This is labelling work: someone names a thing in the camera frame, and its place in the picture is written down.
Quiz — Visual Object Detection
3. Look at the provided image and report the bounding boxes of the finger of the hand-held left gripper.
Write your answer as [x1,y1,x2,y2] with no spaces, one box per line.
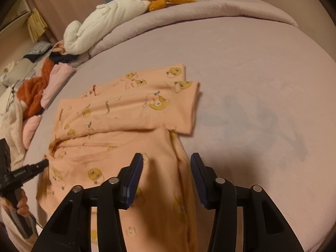
[20,159,49,181]

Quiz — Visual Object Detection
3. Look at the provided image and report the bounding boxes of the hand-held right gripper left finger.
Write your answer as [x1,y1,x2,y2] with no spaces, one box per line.
[31,152,144,252]

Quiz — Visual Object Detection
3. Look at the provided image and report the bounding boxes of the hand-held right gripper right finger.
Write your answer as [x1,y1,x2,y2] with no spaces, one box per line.
[190,152,305,252]

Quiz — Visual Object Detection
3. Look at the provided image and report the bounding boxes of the orange cartoon print pajama garment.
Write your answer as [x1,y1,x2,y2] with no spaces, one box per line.
[35,63,202,252]

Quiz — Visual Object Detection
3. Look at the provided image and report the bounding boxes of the person's left hand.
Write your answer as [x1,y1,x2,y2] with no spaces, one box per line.
[10,189,30,218]

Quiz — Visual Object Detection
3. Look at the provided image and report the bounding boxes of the pink fluffy cloth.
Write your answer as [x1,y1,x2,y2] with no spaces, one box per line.
[22,114,44,149]

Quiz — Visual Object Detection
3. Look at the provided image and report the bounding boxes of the cream fluffy blanket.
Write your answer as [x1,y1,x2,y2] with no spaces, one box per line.
[0,87,27,163]

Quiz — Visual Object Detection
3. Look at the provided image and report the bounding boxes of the rust fluffy plush cloth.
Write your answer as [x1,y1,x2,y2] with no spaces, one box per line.
[17,58,57,118]

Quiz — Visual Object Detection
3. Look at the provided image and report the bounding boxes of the pink folded ribbed garment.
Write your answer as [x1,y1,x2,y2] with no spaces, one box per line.
[41,63,75,109]

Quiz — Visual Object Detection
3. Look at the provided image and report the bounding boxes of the lilac bed sheet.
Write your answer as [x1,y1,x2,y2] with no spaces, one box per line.
[24,21,336,252]

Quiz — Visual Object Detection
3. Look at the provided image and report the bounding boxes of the dark navy cloth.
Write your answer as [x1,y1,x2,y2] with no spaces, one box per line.
[49,51,79,65]

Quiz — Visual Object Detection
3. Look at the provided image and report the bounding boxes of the grey keyboard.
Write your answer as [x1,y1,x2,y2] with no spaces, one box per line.
[24,41,53,58]

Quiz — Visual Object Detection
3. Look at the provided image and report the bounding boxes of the beige cabinet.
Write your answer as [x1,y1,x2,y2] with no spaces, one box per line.
[0,0,32,44]

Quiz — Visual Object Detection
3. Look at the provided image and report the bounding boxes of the white goose plush toy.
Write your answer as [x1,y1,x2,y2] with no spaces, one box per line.
[64,0,197,55]

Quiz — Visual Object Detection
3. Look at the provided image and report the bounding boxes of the lilac quilt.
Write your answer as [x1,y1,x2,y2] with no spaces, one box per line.
[76,0,300,66]

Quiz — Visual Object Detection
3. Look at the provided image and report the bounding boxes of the black cable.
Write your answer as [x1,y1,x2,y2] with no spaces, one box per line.
[28,213,45,228]

